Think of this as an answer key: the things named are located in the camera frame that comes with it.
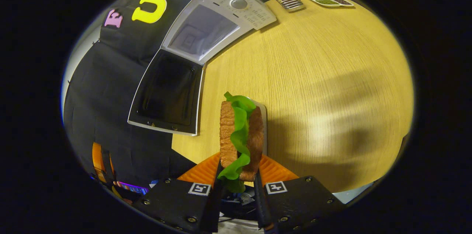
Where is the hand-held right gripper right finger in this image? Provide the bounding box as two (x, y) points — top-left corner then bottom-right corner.
(253, 153), (345, 233)

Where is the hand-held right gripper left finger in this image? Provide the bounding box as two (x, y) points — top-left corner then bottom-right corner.
(133, 152), (223, 234)

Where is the lettuce sandwich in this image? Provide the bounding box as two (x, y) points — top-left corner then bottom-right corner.
(217, 91), (264, 193)

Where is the white microwave oven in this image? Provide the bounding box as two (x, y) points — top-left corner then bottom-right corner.
(127, 0), (278, 136)

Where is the small white rectangular tray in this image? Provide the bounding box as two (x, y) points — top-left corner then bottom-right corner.
(251, 98), (268, 155)

